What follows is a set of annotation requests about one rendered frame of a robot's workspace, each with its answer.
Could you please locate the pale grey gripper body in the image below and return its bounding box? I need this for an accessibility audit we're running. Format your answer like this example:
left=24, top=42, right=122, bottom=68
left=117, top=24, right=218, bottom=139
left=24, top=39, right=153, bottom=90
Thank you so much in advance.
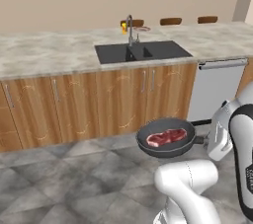
left=206, top=109, right=232, bottom=162

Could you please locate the raw red steak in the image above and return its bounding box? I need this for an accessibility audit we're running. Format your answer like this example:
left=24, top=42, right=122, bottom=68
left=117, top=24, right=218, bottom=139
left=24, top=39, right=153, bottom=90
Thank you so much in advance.
left=145, top=127, right=188, bottom=148

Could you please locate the dark grey frying pan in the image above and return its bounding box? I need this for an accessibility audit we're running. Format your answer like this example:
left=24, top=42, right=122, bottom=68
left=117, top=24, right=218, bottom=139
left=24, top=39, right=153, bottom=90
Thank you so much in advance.
left=135, top=117, right=210, bottom=160

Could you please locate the pale round plate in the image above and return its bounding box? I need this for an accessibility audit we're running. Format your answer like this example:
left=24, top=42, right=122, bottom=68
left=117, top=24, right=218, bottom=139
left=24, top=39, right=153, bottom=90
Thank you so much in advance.
left=132, top=26, right=152, bottom=34

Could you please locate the grey dishwasher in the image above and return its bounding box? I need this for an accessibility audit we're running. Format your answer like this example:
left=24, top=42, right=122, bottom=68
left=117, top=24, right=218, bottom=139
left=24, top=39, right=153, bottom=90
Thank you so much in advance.
left=186, top=57, right=249, bottom=123

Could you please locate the wooden cupboard door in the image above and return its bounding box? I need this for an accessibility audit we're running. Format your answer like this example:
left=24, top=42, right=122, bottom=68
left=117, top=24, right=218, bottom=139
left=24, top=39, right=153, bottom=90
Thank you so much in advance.
left=144, top=62, right=199, bottom=125
left=49, top=72, right=102, bottom=144
left=0, top=75, right=63, bottom=150
left=95, top=67, right=148, bottom=139
left=0, top=81, right=24, bottom=153

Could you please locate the black double sink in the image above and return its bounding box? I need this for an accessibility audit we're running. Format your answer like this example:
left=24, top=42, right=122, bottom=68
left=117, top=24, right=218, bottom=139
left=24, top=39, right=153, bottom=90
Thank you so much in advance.
left=94, top=39, right=194, bottom=65

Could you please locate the brown wooden stool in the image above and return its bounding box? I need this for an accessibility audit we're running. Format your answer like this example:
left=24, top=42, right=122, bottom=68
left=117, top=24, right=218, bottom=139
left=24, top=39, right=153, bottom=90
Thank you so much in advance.
left=159, top=17, right=183, bottom=27
left=120, top=19, right=145, bottom=28
left=197, top=15, right=219, bottom=25

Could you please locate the grey metal tap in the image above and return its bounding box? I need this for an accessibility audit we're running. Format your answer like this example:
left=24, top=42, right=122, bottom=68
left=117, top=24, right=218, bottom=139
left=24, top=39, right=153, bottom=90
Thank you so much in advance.
left=125, top=14, right=140, bottom=47

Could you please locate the silver dishwasher handle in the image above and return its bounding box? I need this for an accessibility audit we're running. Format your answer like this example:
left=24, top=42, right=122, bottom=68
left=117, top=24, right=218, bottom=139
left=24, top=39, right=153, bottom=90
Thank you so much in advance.
left=198, top=57, right=248, bottom=71

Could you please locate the silver cupboard handle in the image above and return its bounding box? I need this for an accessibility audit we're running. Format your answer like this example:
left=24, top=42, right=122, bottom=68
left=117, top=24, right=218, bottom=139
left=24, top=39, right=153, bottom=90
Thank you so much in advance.
left=3, top=83, right=15, bottom=110
left=140, top=70, right=147, bottom=95
left=50, top=78, right=61, bottom=103
left=149, top=69, right=156, bottom=93

